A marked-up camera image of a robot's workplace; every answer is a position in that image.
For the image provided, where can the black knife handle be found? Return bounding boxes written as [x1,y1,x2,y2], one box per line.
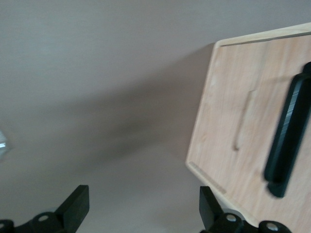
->
[263,62,311,199]

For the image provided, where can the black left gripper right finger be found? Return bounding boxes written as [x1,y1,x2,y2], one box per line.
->
[199,185,292,233]

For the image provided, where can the light wooden drawer front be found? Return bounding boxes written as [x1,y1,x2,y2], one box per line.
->
[186,33,311,233]

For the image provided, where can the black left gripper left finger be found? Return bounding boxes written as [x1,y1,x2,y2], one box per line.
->
[0,184,90,233]

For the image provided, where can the wooden cutting board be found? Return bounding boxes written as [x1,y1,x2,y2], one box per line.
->
[185,21,311,233]

